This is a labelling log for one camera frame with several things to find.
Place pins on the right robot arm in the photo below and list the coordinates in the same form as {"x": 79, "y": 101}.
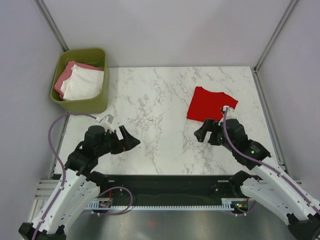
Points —
{"x": 279, "y": 193}

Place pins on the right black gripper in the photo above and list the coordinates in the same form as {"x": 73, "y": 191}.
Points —
{"x": 210, "y": 125}

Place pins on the aluminium rail profile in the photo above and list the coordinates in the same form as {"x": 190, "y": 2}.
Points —
{"x": 45, "y": 189}

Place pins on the white folded t shirt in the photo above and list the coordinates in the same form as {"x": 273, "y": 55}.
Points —
{"x": 83, "y": 84}

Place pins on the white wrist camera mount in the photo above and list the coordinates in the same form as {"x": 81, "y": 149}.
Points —
{"x": 228, "y": 113}
{"x": 106, "y": 121}

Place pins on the red t shirt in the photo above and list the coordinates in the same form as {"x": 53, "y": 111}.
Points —
{"x": 208, "y": 105}

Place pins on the olive green plastic bin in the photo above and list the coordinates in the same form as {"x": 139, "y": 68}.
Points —
{"x": 95, "y": 57}

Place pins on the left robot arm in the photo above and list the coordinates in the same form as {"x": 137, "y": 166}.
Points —
{"x": 79, "y": 183}

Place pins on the left aluminium frame post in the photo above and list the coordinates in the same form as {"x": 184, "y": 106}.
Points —
{"x": 52, "y": 24}

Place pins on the right aluminium frame post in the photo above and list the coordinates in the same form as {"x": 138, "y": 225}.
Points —
{"x": 276, "y": 33}

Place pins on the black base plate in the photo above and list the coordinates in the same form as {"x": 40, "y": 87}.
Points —
{"x": 180, "y": 189}

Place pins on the aluminium frame post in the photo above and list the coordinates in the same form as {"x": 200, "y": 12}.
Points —
{"x": 276, "y": 33}
{"x": 52, "y": 24}

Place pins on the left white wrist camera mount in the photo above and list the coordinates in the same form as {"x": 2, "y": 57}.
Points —
{"x": 106, "y": 121}

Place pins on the white slotted cable duct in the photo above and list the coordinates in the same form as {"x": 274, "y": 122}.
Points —
{"x": 103, "y": 205}

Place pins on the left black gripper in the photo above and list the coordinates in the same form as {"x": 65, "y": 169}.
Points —
{"x": 128, "y": 142}

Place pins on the pink folded t shirt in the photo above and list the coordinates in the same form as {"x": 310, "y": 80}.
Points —
{"x": 67, "y": 73}

